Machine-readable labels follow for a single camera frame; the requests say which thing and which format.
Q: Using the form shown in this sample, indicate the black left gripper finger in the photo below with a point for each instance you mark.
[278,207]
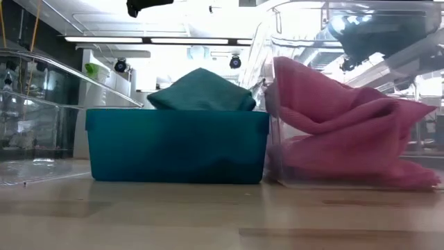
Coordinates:
[138,6]

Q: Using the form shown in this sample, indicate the teal microfiber towel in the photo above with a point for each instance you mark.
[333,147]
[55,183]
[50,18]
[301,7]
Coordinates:
[201,92]

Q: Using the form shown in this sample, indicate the blue plastic basket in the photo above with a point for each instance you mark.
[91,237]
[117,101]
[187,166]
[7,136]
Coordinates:
[177,146]

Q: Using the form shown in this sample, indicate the clear plastic bin with label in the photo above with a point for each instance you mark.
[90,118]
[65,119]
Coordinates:
[295,41]

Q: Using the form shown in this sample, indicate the pink microfiber towel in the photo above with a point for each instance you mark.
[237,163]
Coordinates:
[347,139]

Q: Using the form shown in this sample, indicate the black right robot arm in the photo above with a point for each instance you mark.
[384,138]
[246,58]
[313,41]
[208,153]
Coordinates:
[378,38]

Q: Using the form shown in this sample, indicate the ceiling light strip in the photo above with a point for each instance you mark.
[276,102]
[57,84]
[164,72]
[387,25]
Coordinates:
[104,39]
[244,42]
[189,41]

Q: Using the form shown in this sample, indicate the green object on cabinet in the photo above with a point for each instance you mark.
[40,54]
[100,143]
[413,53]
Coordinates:
[92,69]

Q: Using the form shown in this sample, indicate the white cabinet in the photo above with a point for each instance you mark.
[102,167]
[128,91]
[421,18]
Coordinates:
[100,93]

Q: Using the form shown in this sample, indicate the black round ceiling camera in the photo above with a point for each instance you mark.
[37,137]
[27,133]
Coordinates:
[235,62]
[120,65]
[348,65]

